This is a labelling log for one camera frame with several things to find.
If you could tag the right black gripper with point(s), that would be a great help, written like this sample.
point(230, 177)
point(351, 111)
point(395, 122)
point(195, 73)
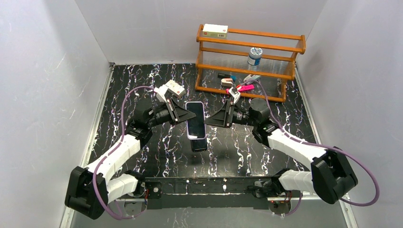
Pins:
point(227, 113)

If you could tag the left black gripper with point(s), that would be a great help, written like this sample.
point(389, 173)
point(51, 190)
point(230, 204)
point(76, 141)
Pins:
point(172, 110)

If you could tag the pink-edged dark smartphone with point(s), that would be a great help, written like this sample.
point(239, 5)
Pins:
point(195, 121)

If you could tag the lavender smartphone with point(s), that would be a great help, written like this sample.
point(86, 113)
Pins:
point(187, 132)

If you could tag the white smartphone dark screen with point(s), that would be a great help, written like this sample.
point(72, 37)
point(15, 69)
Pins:
point(199, 144)

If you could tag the black phone case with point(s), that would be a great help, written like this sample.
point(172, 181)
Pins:
point(198, 150)

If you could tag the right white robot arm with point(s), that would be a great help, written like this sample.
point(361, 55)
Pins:
point(330, 175)

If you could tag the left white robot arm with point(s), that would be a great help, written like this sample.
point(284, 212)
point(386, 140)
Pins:
point(90, 189)

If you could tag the white red small box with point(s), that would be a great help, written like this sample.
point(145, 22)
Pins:
point(175, 88)

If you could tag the pink highlighter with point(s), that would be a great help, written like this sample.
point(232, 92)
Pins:
point(243, 88)

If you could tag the beige small stapler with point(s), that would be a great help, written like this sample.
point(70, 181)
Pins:
point(226, 82)

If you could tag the black teal marker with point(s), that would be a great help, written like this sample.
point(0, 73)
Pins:
point(226, 76)

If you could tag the white teal stapler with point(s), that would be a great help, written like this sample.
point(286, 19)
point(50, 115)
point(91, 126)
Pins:
point(251, 77)

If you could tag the orange wooden shelf rack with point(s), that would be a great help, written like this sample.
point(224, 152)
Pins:
point(243, 53)

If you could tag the blue white round jar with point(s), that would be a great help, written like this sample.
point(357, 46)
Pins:
point(254, 56)

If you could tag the white box on shelf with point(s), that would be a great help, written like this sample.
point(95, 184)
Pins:
point(215, 31)

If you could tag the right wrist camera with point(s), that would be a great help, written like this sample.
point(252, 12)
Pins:
point(235, 94)

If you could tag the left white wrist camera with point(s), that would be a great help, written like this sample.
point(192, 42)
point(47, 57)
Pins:
point(161, 93)

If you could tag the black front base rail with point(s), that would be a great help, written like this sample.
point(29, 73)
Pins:
point(209, 192)

